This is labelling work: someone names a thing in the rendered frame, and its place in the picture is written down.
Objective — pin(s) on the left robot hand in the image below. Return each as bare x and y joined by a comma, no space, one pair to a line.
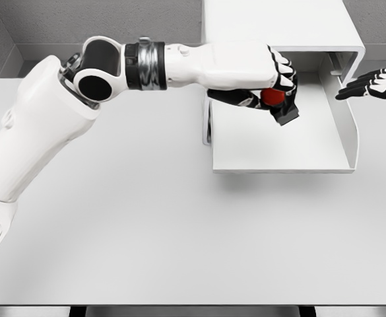
242,64

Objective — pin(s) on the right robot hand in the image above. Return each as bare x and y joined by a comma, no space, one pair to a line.
374,84

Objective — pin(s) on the white tabletop storage cabinet shell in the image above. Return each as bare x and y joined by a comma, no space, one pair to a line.
278,20

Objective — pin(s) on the black load switch red knob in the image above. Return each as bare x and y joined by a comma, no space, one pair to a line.
285,112

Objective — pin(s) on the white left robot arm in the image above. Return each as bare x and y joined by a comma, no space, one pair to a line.
41,132

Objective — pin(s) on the white cabinet drawer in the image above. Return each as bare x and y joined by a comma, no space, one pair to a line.
278,148

